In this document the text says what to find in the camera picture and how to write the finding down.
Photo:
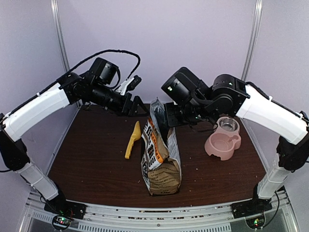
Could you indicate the pink double pet bowl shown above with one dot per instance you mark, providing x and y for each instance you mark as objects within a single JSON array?
[{"x": 224, "y": 140}]

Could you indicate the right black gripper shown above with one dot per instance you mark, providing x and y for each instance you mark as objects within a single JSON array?
[{"x": 172, "y": 120}]

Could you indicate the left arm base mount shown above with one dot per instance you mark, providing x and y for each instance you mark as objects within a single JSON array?
[{"x": 59, "y": 205}]

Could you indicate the brown pet food bag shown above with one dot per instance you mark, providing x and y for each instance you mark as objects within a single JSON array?
[{"x": 160, "y": 157}]

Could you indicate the yellow plastic scoop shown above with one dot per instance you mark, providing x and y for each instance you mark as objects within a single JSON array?
[{"x": 135, "y": 136}]

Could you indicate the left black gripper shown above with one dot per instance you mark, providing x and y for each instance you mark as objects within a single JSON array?
[{"x": 125, "y": 111}]

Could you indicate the aluminium front rail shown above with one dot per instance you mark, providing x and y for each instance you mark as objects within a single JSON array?
[{"x": 208, "y": 218}]

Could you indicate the right aluminium frame post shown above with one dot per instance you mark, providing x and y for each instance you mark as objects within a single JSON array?
[{"x": 257, "y": 16}]

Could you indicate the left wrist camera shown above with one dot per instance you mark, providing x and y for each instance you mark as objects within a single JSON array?
[{"x": 128, "y": 85}]

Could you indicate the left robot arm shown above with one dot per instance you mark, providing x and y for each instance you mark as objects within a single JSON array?
[{"x": 93, "y": 86}]

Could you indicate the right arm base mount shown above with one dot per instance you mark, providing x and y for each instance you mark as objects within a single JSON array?
[{"x": 254, "y": 206}]

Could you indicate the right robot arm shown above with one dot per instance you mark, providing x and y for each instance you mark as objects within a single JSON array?
[{"x": 194, "y": 101}]

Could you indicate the left aluminium frame post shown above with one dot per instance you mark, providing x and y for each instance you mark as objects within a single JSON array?
[{"x": 59, "y": 33}]

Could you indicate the aluminium frame post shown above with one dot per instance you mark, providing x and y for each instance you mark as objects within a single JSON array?
[
  {"x": 59, "y": 33},
  {"x": 257, "y": 16}
]

